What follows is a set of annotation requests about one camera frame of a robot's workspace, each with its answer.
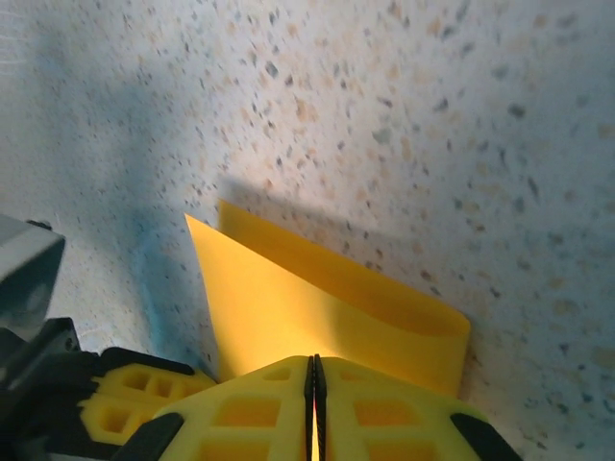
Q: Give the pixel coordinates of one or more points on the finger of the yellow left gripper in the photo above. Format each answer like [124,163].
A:
[115,422]
[144,384]

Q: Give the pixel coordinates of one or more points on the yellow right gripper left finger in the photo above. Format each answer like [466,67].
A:
[250,422]

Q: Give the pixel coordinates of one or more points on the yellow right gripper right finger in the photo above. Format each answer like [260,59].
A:
[394,427]

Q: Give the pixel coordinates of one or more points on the orange square paper sheet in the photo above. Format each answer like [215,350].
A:
[269,307]

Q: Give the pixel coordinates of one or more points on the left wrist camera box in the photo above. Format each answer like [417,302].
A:
[24,269]

